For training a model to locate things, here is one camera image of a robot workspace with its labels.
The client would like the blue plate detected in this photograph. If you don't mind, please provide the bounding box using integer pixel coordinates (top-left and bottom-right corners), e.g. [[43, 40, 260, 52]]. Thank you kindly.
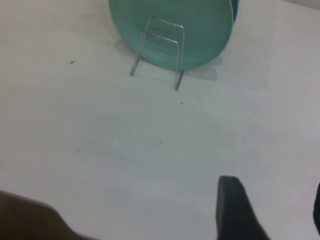
[[229, 0, 241, 26]]

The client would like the silver wire plate rack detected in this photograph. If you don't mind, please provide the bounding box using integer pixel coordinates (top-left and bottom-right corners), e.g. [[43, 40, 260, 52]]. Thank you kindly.
[[129, 16, 186, 92]]

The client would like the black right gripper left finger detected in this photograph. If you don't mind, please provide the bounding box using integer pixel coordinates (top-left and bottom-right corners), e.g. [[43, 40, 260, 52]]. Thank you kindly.
[[216, 175, 272, 240]]

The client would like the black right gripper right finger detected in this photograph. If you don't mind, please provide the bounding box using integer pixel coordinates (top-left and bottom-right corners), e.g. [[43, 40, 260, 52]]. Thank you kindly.
[[312, 182, 320, 227]]

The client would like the green plate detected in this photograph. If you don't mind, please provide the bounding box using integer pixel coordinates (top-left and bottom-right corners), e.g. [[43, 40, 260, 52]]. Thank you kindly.
[[108, 0, 235, 71]]

